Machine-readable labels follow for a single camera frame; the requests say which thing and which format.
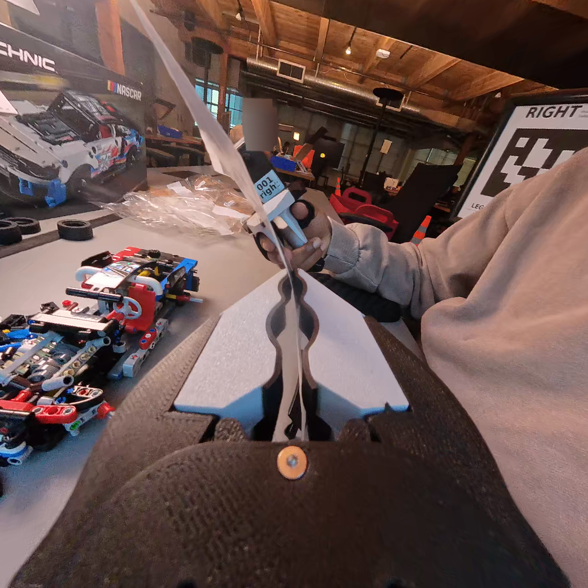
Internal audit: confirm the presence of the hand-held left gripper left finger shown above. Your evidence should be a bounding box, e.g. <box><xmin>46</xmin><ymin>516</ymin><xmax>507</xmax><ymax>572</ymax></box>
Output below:
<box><xmin>175</xmin><ymin>270</ymin><xmax>295</xmax><ymax>439</ymax></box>

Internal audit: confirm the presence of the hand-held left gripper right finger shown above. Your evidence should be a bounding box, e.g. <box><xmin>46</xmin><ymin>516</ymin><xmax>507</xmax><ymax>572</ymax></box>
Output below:
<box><xmin>299</xmin><ymin>270</ymin><xmax>409</xmax><ymax>439</ymax></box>

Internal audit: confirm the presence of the person's right forearm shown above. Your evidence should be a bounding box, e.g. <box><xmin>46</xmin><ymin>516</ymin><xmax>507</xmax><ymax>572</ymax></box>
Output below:
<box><xmin>323</xmin><ymin>147</ymin><xmax>588</xmax><ymax>588</ymax></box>

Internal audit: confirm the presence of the partly built lego car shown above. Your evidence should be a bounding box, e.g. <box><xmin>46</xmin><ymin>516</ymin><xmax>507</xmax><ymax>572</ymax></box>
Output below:
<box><xmin>0</xmin><ymin>246</ymin><xmax>204</xmax><ymax>467</ymax></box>

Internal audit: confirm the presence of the lego set box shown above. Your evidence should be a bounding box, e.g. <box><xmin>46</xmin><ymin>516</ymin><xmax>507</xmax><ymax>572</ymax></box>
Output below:
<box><xmin>0</xmin><ymin>0</ymin><xmax>149</xmax><ymax>208</ymax></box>

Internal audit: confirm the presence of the person's right hand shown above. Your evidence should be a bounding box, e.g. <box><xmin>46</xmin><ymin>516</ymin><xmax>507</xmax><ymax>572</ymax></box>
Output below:
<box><xmin>264</xmin><ymin>201</ymin><xmax>334</xmax><ymax>273</ymax></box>

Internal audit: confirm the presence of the pile of clear plastic bags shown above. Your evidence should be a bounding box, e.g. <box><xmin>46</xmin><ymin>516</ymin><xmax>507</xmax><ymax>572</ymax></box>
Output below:
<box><xmin>103</xmin><ymin>174</ymin><xmax>258</xmax><ymax>237</ymax></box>

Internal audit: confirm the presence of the red plastic chair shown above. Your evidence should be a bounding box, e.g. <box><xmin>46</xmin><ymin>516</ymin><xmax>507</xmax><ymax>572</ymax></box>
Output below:
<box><xmin>330</xmin><ymin>186</ymin><xmax>399</xmax><ymax>240</ymax></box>

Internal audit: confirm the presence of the black pole stand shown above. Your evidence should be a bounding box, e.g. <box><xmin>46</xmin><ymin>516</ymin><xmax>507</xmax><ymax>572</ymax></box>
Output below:
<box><xmin>360</xmin><ymin>87</ymin><xmax>405</xmax><ymax>187</ymax></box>

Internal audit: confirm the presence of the black framed marker sign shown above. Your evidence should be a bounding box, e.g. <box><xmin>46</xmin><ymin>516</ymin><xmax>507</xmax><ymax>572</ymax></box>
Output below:
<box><xmin>449</xmin><ymin>94</ymin><xmax>588</xmax><ymax>221</ymax></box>

